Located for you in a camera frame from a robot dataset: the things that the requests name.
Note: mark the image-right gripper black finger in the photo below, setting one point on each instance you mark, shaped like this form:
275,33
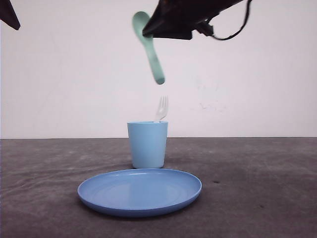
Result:
176,19

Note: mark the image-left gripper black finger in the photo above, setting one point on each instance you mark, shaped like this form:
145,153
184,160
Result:
8,15

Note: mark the mint green plastic spoon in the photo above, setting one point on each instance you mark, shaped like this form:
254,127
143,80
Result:
139,21

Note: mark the white plastic fork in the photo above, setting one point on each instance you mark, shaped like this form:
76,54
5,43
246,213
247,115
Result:
162,109

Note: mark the light blue plastic cup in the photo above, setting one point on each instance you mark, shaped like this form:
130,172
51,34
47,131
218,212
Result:
147,143

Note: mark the blue plastic plate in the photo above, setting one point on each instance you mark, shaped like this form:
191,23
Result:
138,193

